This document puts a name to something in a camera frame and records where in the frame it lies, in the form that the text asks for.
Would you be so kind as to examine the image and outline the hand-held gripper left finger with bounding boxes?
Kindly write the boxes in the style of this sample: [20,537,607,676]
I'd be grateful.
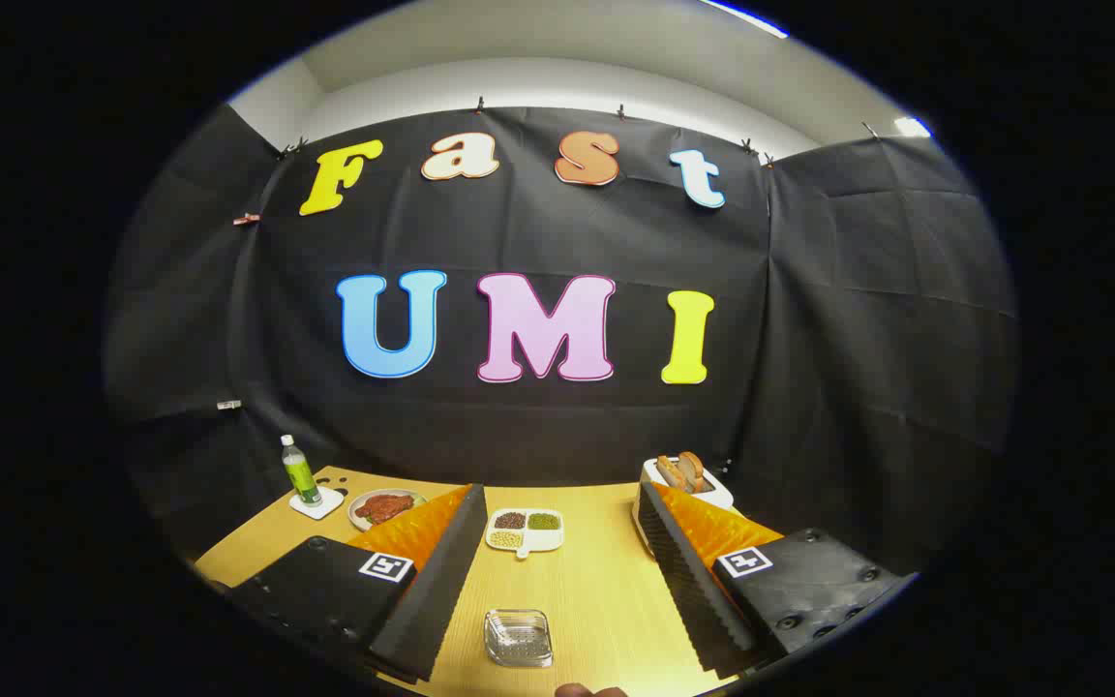
[226,482,489,684]

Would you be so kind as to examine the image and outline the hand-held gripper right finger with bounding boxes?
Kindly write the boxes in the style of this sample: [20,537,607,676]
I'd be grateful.
[635,479,919,681]

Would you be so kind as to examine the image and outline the white toaster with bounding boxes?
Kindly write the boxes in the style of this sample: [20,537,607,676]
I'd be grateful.
[633,457,735,558]

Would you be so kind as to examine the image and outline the white food plate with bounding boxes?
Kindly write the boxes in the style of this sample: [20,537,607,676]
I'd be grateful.
[347,489,428,532]

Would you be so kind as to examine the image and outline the brown meat slice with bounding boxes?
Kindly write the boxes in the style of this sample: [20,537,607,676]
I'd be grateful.
[355,494,415,525]

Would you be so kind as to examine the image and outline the white divided bean dish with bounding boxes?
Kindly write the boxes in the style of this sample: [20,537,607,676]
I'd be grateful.
[486,507,565,561]

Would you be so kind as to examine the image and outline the white square coaster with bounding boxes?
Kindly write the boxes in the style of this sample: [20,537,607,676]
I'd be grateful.
[288,487,346,521]

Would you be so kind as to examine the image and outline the green drink bottle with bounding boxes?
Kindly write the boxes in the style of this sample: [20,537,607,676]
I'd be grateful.
[281,435,322,506]

